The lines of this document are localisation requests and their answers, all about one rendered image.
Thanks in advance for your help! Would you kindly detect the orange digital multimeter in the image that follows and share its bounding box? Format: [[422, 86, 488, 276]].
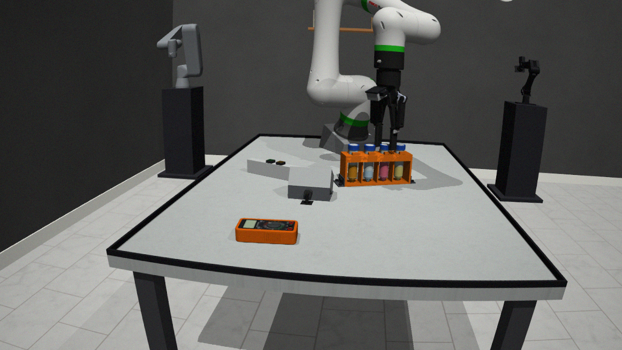
[[235, 218, 298, 245]]

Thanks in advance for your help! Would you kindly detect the orange tube rack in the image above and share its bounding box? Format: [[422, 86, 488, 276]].
[[340, 149, 413, 187]]

